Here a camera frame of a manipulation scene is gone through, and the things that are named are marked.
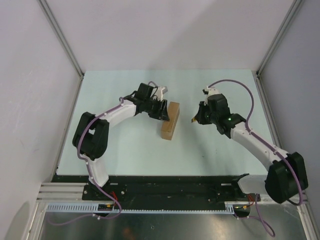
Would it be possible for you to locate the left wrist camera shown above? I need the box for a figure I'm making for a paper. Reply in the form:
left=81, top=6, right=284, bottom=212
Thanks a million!
left=155, top=86, right=168, bottom=101

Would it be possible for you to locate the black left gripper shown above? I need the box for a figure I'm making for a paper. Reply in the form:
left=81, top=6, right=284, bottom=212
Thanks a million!
left=144, top=97, right=169, bottom=122

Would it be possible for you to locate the left aluminium frame post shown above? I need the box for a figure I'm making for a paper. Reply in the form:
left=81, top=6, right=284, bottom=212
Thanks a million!
left=36, top=0, right=84, bottom=79

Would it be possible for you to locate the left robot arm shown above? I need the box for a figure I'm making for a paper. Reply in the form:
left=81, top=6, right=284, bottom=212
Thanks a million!
left=72, top=81, right=170, bottom=200

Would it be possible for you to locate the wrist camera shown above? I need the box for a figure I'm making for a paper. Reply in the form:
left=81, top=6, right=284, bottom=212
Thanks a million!
left=202, top=86, right=220, bottom=105
left=155, top=86, right=168, bottom=101

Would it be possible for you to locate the grey slotted cable duct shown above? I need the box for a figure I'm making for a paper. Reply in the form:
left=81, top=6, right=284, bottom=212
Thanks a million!
left=45, top=201, right=237, bottom=215

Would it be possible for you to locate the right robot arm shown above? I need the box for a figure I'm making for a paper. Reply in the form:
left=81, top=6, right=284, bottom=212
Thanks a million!
left=192, top=90, right=309, bottom=204

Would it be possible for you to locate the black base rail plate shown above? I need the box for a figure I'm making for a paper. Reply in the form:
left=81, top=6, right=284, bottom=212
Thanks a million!
left=52, top=175, right=260, bottom=211

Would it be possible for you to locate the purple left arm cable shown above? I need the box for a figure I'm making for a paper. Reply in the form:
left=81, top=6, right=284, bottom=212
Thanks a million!
left=47, top=80, right=157, bottom=227

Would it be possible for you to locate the right aluminium frame post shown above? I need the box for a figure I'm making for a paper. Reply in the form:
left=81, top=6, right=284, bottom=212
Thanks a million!
left=255, top=0, right=305, bottom=77

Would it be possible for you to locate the aluminium frame post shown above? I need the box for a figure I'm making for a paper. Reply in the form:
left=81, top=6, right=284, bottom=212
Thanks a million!
left=255, top=0, right=305, bottom=77
left=36, top=0, right=84, bottom=79

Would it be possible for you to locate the brown cardboard express box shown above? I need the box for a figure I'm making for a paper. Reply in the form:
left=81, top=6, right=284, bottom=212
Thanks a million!
left=160, top=101, right=180, bottom=141

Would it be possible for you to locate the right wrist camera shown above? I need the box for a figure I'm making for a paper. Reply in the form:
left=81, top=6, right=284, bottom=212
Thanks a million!
left=202, top=86, right=220, bottom=105

